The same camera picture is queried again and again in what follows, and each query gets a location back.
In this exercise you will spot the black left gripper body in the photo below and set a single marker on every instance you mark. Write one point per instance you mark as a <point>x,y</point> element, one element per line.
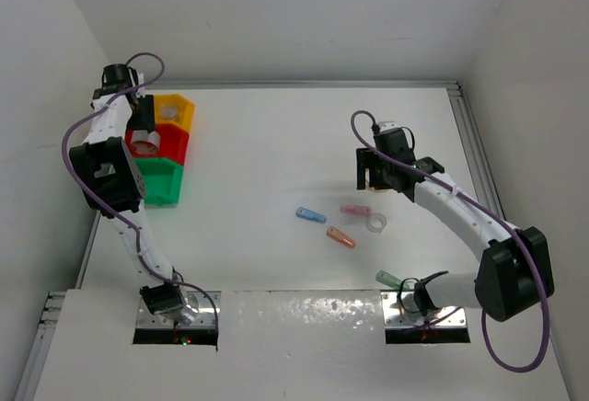
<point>141,120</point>

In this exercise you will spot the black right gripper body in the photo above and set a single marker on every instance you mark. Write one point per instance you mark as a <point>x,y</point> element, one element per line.
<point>381,169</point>

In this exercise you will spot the wide white tape roll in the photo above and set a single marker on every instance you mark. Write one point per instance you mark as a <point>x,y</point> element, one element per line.
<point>144,142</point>

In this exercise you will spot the clear paperclip jar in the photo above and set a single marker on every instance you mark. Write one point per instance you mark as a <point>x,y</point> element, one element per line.
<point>169,112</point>

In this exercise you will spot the pink correction tape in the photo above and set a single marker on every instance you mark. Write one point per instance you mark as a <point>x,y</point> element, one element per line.
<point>358,210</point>

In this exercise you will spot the small clear tape roll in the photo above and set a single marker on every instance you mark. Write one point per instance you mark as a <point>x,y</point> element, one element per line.
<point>376,222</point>

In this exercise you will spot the orange correction tape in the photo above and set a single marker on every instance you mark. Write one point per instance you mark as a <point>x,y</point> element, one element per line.
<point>340,237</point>

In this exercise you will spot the blue correction tape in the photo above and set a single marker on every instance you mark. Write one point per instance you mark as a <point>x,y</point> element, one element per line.
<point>310,215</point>

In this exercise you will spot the green correction tape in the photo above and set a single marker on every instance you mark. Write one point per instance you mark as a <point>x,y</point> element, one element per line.
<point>388,280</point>

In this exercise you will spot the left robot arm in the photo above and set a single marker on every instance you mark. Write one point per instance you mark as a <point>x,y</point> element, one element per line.
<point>122,125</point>

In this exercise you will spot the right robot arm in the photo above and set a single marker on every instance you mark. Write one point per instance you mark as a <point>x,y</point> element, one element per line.
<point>514,271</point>

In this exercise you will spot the yellow plastic bin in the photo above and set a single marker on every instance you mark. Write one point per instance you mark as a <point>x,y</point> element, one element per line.
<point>186,110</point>

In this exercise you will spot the red plastic bin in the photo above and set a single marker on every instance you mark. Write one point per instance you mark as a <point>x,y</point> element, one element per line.
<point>174,143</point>

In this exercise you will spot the green plastic bin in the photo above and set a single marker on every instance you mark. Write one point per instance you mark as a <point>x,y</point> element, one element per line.
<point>162,179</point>

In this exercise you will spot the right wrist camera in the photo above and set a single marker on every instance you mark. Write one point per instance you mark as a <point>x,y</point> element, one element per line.
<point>384,126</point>

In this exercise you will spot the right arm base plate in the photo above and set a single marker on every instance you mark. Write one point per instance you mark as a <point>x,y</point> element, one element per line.
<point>401,312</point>

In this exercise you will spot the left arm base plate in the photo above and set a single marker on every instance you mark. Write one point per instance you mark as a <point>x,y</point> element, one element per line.
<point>196,313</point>

